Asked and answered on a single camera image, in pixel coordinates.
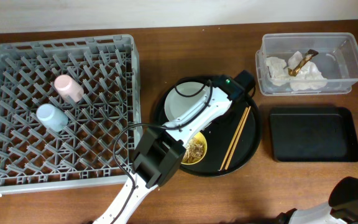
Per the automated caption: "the gold foil wrapper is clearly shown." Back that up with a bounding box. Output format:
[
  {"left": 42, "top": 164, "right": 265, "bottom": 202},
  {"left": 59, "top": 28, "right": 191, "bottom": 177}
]
[{"left": 288, "top": 49, "right": 319, "bottom": 77}]

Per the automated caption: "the white paper napkin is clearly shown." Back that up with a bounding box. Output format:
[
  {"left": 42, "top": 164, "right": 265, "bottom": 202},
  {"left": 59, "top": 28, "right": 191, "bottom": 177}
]
[{"left": 265, "top": 51, "right": 328, "bottom": 91}]

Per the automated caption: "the pink plastic cup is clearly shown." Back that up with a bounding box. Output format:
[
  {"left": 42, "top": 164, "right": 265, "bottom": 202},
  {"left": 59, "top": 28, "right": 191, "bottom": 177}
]
[{"left": 53, "top": 75, "right": 84, "bottom": 102}]

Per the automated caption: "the clear plastic bin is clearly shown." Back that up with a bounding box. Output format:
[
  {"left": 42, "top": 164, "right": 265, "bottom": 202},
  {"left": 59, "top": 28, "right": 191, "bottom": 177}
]
[{"left": 255, "top": 32, "right": 358, "bottom": 96}]

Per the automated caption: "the wooden chopstick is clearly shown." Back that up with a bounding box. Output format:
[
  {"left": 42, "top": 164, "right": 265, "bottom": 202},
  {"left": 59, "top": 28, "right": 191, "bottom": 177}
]
[
  {"left": 224, "top": 106, "right": 252, "bottom": 171},
  {"left": 218, "top": 106, "right": 250, "bottom": 172}
]

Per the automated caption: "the light blue plastic cup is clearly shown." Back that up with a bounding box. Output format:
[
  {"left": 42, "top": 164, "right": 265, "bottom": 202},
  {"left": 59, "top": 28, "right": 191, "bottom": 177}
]
[{"left": 36, "top": 103, "right": 68, "bottom": 132}]

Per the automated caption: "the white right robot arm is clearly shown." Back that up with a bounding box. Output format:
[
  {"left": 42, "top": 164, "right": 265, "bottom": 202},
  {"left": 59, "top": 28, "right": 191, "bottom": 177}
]
[{"left": 273, "top": 177, "right": 358, "bottom": 224}]

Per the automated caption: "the yellow bowl with food scraps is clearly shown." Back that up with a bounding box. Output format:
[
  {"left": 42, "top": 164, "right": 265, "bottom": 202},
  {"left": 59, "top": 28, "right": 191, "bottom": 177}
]
[{"left": 181, "top": 132, "right": 208, "bottom": 165}]

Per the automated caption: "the round black tray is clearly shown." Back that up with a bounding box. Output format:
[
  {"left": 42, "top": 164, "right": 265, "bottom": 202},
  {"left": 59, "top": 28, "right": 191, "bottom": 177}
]
[{"left": 150, "top": 70, "right": 262, "bottom": 177}]

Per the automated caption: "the black rectangular tray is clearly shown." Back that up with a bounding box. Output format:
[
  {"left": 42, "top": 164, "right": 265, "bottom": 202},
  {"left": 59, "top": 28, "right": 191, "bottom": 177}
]
[{"left": 269, "top": 107, "right": 358, "bottom": 162}]

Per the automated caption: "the grey round plate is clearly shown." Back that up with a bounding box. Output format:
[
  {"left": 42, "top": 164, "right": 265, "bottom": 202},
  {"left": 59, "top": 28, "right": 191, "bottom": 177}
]
[{"left": 164, "top": 82, "right": 209, "bottom": 121}]

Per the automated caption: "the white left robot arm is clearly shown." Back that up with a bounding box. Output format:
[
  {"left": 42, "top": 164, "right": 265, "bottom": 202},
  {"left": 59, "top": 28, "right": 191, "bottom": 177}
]
[{"left": 95, "top": 70, "right": 255, "bottom": 224}]

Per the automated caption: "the grey plastic dishwasher rack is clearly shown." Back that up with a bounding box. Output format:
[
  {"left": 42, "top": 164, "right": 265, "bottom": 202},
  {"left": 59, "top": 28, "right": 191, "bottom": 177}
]
[{"left": 0, "top": 34, "right": 142, "bottom": 196}]

